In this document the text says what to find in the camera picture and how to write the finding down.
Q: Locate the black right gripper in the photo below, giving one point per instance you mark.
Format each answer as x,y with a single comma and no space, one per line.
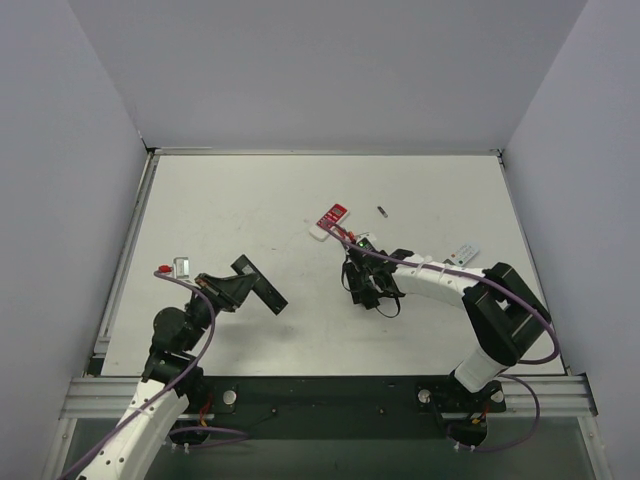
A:
364,282

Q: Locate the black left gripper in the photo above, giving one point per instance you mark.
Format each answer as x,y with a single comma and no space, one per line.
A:
258,283

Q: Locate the black remote control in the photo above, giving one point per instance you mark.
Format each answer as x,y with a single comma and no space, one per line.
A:
263,288

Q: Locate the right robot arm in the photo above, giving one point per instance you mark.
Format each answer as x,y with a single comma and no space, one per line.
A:
511,325

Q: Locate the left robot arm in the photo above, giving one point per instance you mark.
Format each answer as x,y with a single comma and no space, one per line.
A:
172,379

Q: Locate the red and white remote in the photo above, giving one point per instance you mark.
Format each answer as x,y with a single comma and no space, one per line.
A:
333,218

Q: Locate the white remote control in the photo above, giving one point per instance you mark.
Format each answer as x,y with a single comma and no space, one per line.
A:
463,255

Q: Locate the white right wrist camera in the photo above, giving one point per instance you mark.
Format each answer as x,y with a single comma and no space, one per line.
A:
365,242

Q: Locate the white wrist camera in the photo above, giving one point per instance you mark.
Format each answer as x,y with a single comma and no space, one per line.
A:
181,268
365,242

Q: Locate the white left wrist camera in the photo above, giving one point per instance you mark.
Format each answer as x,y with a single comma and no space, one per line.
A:
181,268

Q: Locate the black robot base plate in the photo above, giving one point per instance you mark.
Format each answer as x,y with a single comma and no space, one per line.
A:
406,407

